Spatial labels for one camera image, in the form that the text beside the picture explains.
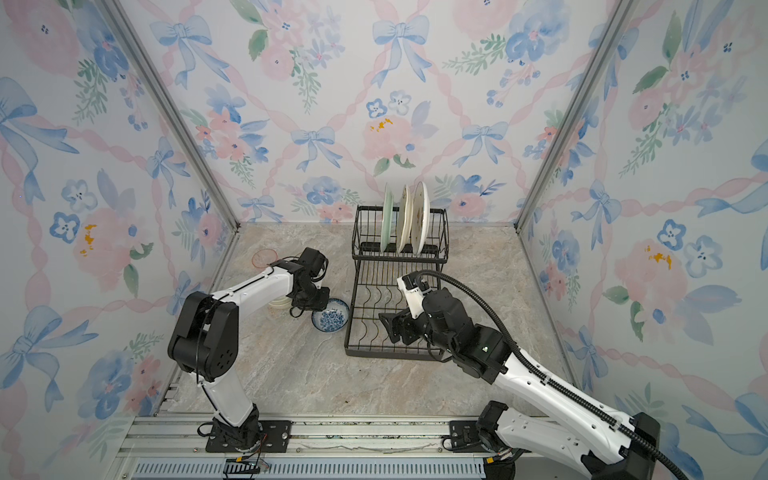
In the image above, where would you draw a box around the white blue floral bowl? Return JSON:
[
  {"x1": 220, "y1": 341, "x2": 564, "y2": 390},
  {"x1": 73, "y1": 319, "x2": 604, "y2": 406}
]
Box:
[{"x1": 311, "y1": 298, "x2": 350, "y2": 333}]

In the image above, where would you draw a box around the pink glass cup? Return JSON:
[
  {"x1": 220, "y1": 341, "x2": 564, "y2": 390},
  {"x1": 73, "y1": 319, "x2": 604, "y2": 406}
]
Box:
[{"x1": 251, "y1": 249, "x2": 279, "y2": 270}]

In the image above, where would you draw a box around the black wire dish rack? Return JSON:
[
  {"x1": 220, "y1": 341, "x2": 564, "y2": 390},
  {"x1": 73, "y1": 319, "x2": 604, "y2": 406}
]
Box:
[{"x1": 344, "y1": 205, "x2": 449, "y2": 361}]

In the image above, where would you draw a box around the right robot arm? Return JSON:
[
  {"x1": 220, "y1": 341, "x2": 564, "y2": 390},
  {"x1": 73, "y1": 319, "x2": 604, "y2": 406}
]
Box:
[{"x1": 379, "y1": 288, "x2": 660, "y2": 479}]

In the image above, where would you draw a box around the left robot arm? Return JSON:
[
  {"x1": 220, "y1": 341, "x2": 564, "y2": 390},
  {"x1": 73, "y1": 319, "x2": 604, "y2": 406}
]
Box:
[{"x1": 167, "y1": 247, "x2": 330, "y2": 452}]

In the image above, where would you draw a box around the cream plate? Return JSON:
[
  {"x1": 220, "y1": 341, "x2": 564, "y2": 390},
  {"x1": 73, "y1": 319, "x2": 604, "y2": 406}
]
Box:
[{"x1": 396, "y1": 186, "x2": 414, "y2": 254}]

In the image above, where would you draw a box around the white floral plate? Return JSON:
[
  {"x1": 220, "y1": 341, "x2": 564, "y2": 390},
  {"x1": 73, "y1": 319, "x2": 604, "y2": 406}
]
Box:
[{"x1": 411, "y1": 182, "x2": 430, "y2": 255}]

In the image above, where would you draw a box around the green plate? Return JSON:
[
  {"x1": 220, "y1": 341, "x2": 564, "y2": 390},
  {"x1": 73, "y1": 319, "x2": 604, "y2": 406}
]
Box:
[{"x1": 380, "y1": 184, "x2": 394, "y2": 253}]

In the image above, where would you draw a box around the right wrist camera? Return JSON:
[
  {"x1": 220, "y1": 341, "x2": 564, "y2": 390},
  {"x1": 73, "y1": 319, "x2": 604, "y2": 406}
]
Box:
[{"x1": 397, "y1": 272, "x2": 431, "y2": 319}]

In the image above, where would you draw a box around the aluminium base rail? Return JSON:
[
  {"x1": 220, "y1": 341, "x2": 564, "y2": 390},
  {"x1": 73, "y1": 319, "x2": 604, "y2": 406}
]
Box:
[{"x1": 116, "y1": 413, "x2": 628, "y2": 480}]

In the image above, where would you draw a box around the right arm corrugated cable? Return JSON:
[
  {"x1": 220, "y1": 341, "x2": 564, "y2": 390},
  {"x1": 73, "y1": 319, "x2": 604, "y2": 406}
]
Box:
[{"x1": 413, "y1": 269, "x2": 691, "y2": 480}]

